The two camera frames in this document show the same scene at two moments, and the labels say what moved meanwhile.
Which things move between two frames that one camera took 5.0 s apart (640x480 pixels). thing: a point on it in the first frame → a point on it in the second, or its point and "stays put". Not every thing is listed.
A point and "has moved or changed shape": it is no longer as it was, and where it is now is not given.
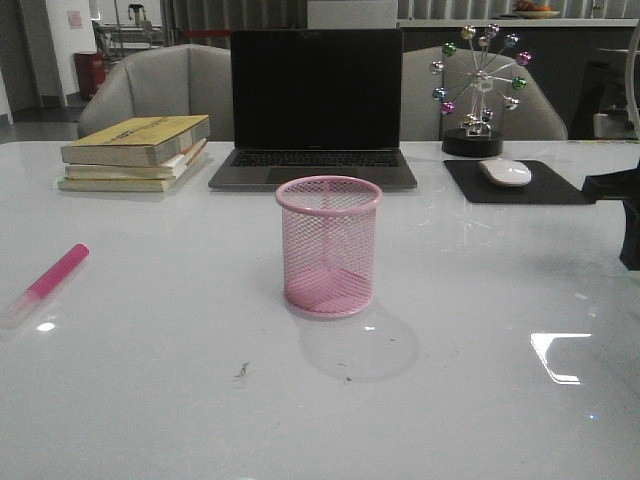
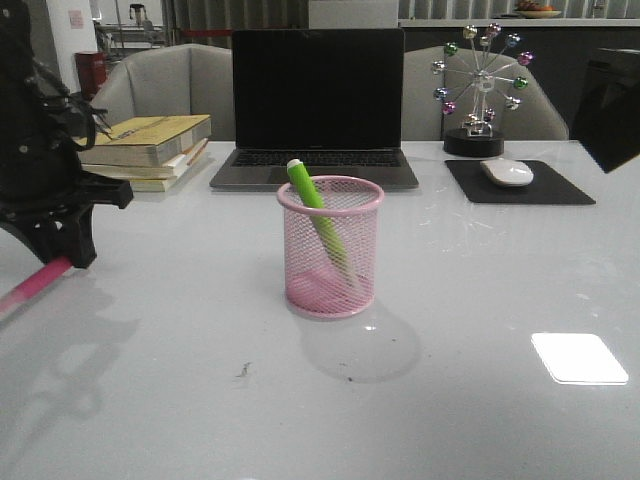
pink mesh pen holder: x=328 y=243 stays put
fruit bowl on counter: x=527 y=10 stays put
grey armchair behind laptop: x=182 y=81 stays put
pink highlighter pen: x=44 y=283 has moved or changed shape
